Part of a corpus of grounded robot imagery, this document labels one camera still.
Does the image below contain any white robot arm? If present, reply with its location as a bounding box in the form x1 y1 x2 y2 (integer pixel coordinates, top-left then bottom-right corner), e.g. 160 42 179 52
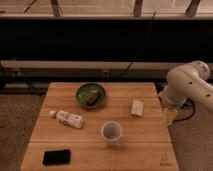
159 61 213 125

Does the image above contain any brown food piece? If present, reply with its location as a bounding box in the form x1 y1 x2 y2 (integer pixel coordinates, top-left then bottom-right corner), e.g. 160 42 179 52
86 90 100 106

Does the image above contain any green bowl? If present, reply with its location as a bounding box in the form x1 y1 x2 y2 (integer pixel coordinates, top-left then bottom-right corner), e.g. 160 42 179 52
76 83 106 109

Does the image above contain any white plastic bottle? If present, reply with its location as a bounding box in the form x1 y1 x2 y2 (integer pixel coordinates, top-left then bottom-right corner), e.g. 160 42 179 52
49 110 84 129

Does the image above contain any black smartphone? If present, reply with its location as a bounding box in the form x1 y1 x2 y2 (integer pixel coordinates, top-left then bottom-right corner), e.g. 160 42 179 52
42 149 71 166

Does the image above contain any black hanging cable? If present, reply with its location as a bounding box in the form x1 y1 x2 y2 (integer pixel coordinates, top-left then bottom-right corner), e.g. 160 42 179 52
118 10 158 79

